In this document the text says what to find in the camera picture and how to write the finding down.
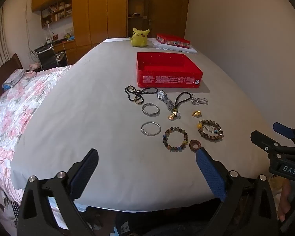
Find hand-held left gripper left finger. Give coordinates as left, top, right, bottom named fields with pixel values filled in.
left=17, top=148, right=99, bottom=236

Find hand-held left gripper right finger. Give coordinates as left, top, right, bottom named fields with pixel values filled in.
left=196, top=147, right=279, bottom=236

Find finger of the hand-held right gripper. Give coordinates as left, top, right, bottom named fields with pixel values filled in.
left=272, top=122, right=295, bottom=150
left=251, top=130, right=295, bottom=158

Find brown double bead bracelet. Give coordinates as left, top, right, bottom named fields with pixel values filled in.
left=198, top=119, right=224, bottom=142

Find colourful bead bracelet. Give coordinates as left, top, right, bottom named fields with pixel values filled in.
left=163, top=127, right=188, bottom=152

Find plain silver bangle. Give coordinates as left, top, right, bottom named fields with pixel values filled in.
left=141, top=121, right=161, bottom=136

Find silver chain necklace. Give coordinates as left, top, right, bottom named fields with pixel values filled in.
left=190, top=96, right=209, bottom=105

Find patterned silver bangle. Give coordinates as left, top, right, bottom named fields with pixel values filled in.
left=142, top=103, right=160, bottom=117

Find silver wristwatch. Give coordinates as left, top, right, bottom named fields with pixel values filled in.
left=156, top=90, right=175, bottom=111

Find red tin box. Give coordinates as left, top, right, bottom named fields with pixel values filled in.
left=136, top=52, right=203, bottom=89

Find person's right hand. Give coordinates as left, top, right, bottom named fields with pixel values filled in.
left=277, top=183, right=292, bottom=223

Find grey bed sheet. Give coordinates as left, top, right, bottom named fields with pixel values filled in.
left=11, top=37, right=273, bottom=213

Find pink floral quilt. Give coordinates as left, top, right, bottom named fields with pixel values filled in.
left=0, top=65, right=75, bottom=202

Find folded grey blue cloth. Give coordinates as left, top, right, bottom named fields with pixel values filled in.
left=2, top=69, right=25, bottom=90

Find black office chair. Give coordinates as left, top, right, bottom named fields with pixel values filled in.
left=34, top=45, right=61, bottom=70

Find wooden desk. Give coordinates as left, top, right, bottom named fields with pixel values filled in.
left=52, top=39, right=77, bottom=64

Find white folded towel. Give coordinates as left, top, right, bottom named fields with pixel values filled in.
left=152, top=39, right=198, bottom=54

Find wooden headboard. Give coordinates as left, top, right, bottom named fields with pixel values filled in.
left=0, top=53, right=24, bottom=109

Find red printed tin lid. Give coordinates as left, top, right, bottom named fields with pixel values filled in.
left=156, top=33, right=191, bottom=49

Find yellow plush toy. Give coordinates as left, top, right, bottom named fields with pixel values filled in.
left=130, top=28, right=150, bottom=48

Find wooden wardrobe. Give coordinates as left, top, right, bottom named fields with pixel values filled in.
left=31, top=0, right=128, bottom=47

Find wooden bookshelf with books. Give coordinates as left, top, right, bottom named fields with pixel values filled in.
left=41, top=0, right=73, bottom=27

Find wooden door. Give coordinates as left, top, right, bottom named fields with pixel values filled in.
left=147, top=0, right=190, bottom=38

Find open wooden shelf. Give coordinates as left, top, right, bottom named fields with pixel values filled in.
left=127, top=0, right=150, bottom=38

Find black cord gold charm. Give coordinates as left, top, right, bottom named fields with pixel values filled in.
left=168, top=92, right=193, bottom=121

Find black bead necklace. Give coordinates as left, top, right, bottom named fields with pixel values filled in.
left=124, top=86, right=159, bottom=104

